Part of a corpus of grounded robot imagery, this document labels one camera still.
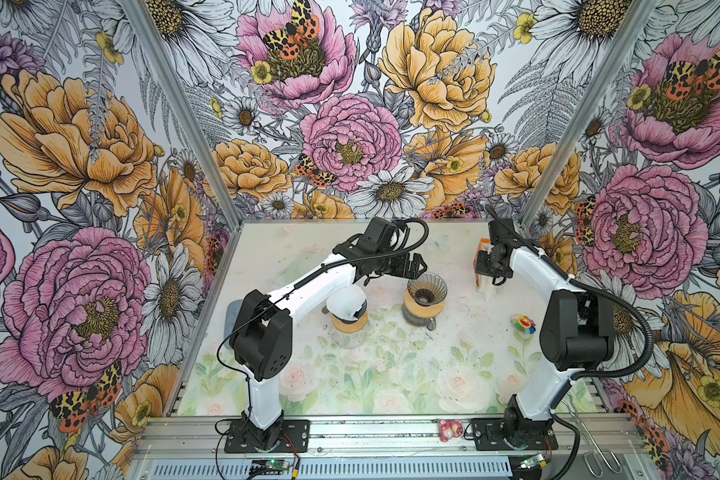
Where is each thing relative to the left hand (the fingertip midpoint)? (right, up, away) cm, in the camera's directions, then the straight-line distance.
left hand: (410, 273), depth 84 cm
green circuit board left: (-33, -44, -13) cm, 56 cm away
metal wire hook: (+42, -42, -13) cm, 61 cm away
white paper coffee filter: (-18, -8, +2) cm, 20 cm away
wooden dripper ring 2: (-16, -14, -3) cm, 22 cm away
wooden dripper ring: (+3, -10, +1) cm, 11 cm away
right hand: (+25, -1, +10) cm, 27 cm away
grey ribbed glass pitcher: (+6, -14, +2) cm, 16 cm away
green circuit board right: (+27, -43, -13) cm, 53 cm away
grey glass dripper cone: (+6, -5, +4) cm, 9 cm away
